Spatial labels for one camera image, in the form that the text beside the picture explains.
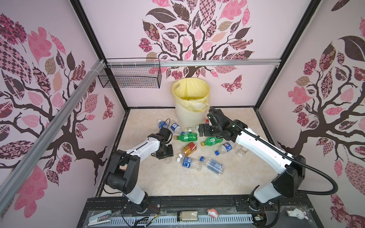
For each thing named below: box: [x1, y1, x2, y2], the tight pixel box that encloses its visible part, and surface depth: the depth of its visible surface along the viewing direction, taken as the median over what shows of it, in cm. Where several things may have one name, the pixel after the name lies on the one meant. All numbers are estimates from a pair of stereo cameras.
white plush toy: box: [286, 208, 309, 220], surface depth 71 cm
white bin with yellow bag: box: [171, 77, 211, 128], surface depth 102 cm
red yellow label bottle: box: [182, 141, 198, 157], surface depth 92 cm
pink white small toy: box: [207, 208, 220, 219], surface depth 69 cm
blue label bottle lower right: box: [199, 155, 225, 177], surface depth 85 cm
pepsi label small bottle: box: [214, 142, 236, 156], surface depth 93 cm
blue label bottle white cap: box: [176, 156, 203, 172], surface depth 87 cm
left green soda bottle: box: [174, 133, 198, 143], surface depth 100 cm
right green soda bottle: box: [201, 136, 224, 147], surface depth 97 cm
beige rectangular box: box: [176, 210, 199, 222], surface depth 69 cm
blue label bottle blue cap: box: [170, 122, 182, 134], surface depth 104 cm
